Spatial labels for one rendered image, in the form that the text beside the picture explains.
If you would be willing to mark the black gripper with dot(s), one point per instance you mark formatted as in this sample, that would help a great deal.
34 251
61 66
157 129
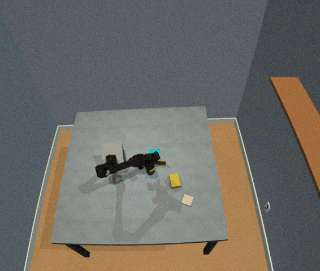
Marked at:
157 157

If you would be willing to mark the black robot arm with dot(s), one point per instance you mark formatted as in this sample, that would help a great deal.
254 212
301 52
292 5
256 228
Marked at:
135 162

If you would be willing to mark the yellow cup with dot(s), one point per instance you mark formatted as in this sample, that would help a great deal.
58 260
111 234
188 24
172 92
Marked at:
151 171

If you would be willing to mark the beige flat square slab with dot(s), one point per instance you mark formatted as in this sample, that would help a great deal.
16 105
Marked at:
187 200

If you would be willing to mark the yellow block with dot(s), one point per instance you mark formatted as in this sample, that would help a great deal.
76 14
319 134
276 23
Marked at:
174 179

